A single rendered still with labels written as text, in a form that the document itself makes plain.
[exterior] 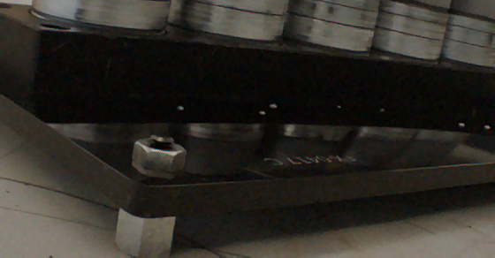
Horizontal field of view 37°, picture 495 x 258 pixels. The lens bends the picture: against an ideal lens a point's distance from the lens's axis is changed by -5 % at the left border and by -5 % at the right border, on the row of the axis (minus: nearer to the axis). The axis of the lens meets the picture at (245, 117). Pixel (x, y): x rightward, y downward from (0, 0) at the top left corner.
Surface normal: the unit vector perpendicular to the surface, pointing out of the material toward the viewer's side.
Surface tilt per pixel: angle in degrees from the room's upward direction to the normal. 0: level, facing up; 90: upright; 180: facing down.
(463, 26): 90
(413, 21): 90
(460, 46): 90
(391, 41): 90
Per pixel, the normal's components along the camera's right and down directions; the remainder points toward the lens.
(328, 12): -0.03, 0.20
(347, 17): 0.31, 0.26
